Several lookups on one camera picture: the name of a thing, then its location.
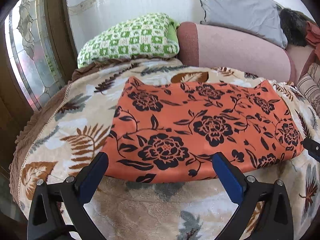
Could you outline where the orange black floral cloth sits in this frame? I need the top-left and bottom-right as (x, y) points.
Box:
(103, 77), (303, 183)

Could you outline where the striped beige cushion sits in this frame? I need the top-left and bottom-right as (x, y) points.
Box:
(297, 62), (320, 115)

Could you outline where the beige leaf pattern blanket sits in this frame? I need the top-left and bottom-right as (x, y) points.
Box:
(10, 59), (319, 239)

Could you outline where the orange crumpled garment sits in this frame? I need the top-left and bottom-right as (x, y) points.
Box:
(305, 21), (320, 59)

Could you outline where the black furry item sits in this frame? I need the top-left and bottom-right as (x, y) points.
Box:
(279, 8), (315, 47)

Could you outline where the stained glass window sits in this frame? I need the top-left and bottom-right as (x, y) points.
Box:
(4, 0), (65, 111)

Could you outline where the pink bolster pillow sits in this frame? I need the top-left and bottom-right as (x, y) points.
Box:
(176, 21), (298, 83)

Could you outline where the grey pillow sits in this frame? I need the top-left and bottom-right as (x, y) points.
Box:
(200, 0), (287, 49)

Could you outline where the green white patterned pillow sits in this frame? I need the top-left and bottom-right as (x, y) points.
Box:
(77, 12), (180, 68)

